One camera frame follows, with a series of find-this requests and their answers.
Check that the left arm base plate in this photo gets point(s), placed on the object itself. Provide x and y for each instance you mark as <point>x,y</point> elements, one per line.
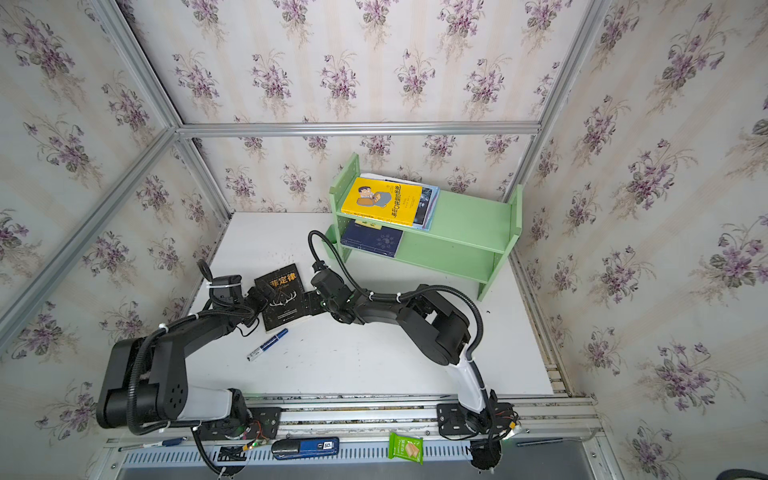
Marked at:
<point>258,423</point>

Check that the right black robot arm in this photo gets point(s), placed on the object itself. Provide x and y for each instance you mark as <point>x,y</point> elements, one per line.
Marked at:
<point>443,323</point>

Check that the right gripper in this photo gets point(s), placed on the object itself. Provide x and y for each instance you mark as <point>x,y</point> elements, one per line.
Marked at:
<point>318,298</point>

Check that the blue black device on rail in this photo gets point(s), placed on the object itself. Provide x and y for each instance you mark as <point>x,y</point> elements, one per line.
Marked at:
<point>303,448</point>

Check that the navy book yellow label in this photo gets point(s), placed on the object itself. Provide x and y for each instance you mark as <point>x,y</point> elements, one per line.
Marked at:
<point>372,238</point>

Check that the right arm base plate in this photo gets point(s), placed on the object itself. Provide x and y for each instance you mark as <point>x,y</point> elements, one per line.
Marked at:
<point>456,421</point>

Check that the black book with antlers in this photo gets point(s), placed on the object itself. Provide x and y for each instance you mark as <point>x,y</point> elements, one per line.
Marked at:
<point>286,297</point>

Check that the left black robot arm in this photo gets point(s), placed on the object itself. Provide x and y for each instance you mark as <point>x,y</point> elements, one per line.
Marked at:
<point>146,387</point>

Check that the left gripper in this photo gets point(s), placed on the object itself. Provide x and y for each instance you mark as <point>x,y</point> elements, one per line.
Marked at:
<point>260,299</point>

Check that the white blue magazine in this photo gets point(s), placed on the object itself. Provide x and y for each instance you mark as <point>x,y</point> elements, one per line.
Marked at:
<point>427,202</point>

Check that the blue screwdriver on rail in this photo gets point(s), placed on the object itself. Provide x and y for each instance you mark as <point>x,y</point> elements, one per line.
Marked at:
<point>172,442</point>

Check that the green two-tier shelf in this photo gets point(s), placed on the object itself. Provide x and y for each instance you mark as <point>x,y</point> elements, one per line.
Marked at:
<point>470,238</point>

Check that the blue white marker pen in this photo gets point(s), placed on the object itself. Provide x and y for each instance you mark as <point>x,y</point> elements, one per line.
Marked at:
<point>266,345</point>

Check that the green snack packet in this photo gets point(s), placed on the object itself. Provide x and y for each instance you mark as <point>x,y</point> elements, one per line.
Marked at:
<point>405,448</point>

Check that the yellow cartoon book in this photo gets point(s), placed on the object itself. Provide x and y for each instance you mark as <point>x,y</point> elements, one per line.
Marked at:
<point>384,201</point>

